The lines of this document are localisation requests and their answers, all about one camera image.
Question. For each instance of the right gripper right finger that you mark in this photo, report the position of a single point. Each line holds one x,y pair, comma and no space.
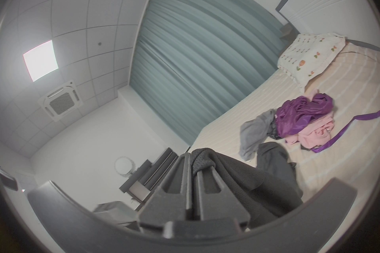
227,211

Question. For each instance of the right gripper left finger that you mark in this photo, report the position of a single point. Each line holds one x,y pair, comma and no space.
161,206

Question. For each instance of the black T-shirt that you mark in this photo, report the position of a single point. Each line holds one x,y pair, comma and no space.
252,186

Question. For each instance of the bed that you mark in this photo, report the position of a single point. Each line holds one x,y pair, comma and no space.
341,82

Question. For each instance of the black topped dressing table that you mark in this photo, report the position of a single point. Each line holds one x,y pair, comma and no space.
139,174

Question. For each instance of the black chest of drawers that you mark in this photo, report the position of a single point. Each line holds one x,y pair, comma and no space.
164,163

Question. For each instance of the round white mirror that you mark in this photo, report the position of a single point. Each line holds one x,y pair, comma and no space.
123,166

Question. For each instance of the grey garment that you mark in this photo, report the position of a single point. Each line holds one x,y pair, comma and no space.
252,133

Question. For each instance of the black shiny garment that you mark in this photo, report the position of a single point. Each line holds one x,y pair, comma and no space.
274,130

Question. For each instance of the pink garment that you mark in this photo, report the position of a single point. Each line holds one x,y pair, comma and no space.
314,134

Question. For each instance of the purple satin garment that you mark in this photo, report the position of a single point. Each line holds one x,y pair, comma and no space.
297,115

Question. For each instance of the ceiling air conditioner vent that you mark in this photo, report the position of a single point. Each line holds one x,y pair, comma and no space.
61,103

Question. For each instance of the blue-green curtain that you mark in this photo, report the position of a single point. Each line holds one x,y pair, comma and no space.
193,53

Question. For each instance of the white printed pillow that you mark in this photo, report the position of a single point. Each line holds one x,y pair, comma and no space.
308,59

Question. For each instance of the square ceiling light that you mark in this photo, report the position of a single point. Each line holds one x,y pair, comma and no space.
40,60

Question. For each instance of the grey bedside table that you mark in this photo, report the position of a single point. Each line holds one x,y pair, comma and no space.
288,31

